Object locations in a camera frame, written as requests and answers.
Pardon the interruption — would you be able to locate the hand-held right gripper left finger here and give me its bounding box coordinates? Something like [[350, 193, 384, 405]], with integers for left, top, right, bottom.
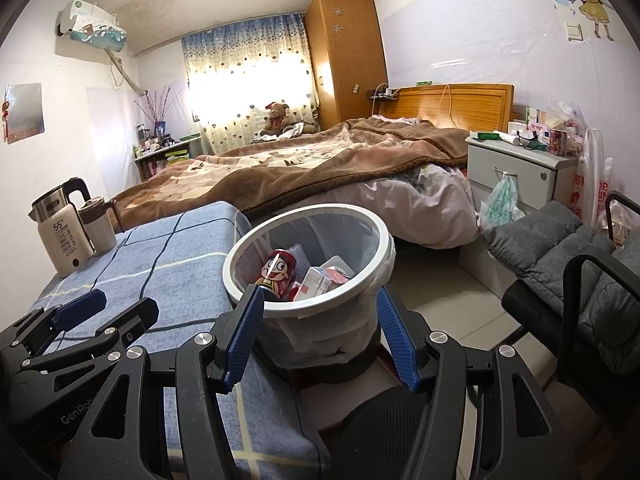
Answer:
[[59, 284, 266, 480]]

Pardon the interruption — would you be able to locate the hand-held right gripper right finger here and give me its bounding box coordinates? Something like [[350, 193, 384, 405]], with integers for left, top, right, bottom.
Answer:
[[375, 285, 583, 480]]

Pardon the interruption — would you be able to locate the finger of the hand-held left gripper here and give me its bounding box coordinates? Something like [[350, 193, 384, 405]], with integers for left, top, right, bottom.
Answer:
[[0, 290, 108, 347], [20, 297, 160, 377]]

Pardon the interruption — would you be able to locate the red cartoon drink can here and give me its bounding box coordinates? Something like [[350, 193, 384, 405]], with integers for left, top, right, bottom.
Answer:
[[255, 249, 301, 302]]

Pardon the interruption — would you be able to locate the white round trash bin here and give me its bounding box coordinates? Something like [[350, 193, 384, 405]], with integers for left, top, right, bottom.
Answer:
[[222, 203, 396, 386]]

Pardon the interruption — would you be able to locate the red white milk carton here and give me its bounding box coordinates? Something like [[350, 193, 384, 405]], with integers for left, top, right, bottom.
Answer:
[[292, 266, 351, 302]]

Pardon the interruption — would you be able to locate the translucent plastic bin liner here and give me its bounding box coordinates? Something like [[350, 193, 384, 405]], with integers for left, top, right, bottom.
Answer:
[[235, 212, 396, 363]]

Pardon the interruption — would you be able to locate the beige steel electric kettle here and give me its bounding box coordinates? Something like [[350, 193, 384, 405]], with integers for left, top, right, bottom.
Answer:
[[27, 177, 96, 278]]

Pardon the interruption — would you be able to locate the dark round base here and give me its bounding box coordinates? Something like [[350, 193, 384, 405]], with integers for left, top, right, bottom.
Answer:
[[260, 330, 382, 387]]

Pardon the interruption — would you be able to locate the beige brown lidded mug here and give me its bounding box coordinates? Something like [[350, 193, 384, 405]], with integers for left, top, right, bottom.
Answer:
[[75, 197, 118, 256]]

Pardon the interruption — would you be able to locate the black mesh surface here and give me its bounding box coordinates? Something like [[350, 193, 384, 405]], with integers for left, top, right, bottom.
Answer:
[[330, 385, 432, 480]]

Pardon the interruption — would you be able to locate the light bed sheet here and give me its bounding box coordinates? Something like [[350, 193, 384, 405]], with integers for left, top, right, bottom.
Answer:
[[340, 165, 481, 250]]

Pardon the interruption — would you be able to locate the black office chair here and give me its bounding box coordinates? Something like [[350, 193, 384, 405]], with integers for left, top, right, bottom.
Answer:
[[500, 190, 640, 396]]

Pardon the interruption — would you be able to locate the cluttered desk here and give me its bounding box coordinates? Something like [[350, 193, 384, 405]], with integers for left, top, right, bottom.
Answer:
[[132, 135, 203, 181]]

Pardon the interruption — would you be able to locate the green printed plastic bag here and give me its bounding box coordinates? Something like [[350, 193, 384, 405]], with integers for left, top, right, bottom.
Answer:
[[477, 172, 526, 231]]

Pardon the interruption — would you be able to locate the brown patterned blanket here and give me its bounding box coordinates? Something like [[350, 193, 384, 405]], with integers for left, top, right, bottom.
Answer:
[[107, 117, 468, 233]]

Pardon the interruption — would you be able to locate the grey quilted chair cushion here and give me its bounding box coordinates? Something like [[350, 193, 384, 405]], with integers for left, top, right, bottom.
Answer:
[[482, 201, 640, 376]]

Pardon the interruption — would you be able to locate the white nightstand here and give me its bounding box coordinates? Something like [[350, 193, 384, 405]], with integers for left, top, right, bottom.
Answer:
[[466, 132, 578, 213]]

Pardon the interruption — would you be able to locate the vase of bare branches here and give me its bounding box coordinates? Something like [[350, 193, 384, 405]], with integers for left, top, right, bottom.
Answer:
[[134, 86, 183, 136]]

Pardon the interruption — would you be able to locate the brown teddy bear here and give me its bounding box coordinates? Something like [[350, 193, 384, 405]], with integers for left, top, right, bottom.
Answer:
[[260, 101, 292, 137]]

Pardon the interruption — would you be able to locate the air conditioner pipe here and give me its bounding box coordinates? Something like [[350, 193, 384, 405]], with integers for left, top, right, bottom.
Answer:
[[107, 52, 151, 96]]

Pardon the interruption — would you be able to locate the wooden bed headboard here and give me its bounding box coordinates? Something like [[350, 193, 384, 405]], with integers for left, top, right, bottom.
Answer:
[[380, 83, 516, 133]]

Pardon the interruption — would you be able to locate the white red printed shopping bag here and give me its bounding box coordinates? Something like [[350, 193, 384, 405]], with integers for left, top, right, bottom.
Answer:
[[570, 127, 615, 231]]

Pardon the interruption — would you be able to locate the pile of small boxes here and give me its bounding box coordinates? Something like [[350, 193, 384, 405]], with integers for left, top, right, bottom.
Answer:
[[510, 100, 586, 157]]

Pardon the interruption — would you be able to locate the wooden wardrobe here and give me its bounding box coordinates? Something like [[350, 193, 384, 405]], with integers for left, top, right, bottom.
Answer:
[[304, 0, 391, 131]]

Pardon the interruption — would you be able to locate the blue cream dotted curtain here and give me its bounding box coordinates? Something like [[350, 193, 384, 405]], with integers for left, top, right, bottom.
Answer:
[[181, 12, 321, 153]]

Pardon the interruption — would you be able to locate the silver wall sheet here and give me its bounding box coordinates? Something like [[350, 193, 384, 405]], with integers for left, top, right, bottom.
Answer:
[[4, 84, 46, 143]]

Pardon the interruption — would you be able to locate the white charging cable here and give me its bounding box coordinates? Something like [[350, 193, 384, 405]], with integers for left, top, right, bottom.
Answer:
[[437, 85, 458, 131]]

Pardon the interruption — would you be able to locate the wall air conditioner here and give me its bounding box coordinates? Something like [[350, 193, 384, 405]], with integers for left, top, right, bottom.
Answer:
[[55, 0, 128, 53]]

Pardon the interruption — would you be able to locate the cartoon wall sticker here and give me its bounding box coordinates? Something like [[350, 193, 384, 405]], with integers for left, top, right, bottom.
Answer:
[[532, 0, 617, 43]]

